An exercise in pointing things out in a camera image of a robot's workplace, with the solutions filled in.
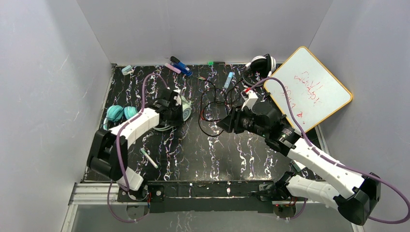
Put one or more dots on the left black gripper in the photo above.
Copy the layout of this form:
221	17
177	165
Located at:
174	104

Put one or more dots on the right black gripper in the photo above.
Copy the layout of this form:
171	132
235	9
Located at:
236	119

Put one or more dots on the mint green gaming headphones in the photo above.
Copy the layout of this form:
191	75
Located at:
186	113

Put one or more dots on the teal cat ear headphones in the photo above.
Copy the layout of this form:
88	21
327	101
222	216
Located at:
115	113

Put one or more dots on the black and white headphones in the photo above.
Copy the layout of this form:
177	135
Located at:
263	66

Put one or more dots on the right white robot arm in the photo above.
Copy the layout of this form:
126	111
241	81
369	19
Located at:
353	195

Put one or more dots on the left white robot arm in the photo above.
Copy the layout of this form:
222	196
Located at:
108	154

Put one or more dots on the pink highlighter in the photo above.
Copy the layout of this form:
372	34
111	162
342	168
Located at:
171	67

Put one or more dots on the blue stapler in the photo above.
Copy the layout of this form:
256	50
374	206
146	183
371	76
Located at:
175	62

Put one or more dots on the light blue marker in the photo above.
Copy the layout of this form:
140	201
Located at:
228	80

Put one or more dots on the small light blue eraser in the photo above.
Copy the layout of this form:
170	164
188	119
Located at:
127	70

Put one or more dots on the green capped white marker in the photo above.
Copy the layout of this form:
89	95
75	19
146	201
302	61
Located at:
149	158

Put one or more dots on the small white red box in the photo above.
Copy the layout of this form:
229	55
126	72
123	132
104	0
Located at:
298	166

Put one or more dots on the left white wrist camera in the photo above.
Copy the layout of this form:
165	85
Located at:
178	98

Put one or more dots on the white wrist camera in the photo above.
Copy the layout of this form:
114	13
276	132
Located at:
178	98
250	98

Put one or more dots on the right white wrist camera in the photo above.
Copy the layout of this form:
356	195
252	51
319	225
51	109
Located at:
250	98

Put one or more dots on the white board orange frame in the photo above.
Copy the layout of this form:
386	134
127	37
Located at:
306	91

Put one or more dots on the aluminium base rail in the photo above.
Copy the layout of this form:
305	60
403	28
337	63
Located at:
203	184

